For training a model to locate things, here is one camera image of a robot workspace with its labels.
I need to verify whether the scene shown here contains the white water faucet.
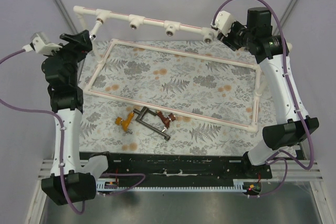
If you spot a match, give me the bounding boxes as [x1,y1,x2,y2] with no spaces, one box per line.
[89,20,102,40]

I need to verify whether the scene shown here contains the white pipe frame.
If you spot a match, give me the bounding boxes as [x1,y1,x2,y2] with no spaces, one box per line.
[73,6,266,133]

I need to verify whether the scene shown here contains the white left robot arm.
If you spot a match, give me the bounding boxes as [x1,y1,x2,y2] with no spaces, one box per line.
[41,30,108,206]

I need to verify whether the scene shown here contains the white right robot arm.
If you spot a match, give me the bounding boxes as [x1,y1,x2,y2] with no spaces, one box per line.
[213,7,319,166]

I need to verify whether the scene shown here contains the orange water faucet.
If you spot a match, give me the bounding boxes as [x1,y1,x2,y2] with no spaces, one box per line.
[115,112,134,134]

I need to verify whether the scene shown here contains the brown water faucet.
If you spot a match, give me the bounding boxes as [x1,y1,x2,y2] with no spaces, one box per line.
[156,111,176,129]

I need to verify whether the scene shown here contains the floral pattern mat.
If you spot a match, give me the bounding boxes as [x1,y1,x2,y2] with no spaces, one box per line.
[78,39,296,156]

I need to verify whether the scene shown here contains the dark grey metal faucet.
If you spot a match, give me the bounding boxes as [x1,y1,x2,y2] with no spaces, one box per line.
[133,106,171,141]

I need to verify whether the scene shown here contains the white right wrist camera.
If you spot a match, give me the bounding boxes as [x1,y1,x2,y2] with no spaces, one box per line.
[211,11,236,36]

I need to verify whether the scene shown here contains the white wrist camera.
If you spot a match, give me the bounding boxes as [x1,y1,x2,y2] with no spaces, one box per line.
[22,31,62,56]
[211,11,236,36]

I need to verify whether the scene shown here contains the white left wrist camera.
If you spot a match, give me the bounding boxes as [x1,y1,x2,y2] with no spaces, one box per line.
[22,31,62,56]

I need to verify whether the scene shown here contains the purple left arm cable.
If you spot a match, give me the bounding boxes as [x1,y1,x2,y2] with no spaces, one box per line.
[0,48,145,214]

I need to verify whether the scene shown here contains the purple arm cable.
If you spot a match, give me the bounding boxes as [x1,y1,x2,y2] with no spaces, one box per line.
[212,0,316,199]
[0,48,145,214]

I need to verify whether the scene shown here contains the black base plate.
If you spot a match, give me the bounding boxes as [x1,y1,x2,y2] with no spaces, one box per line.
[78,152,274,187]

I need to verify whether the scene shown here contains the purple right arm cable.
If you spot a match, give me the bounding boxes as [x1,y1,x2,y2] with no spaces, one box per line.
[212,0,316,199]

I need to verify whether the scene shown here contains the white slotted cable duct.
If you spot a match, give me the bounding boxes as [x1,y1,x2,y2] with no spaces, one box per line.
[96,179,247,193]

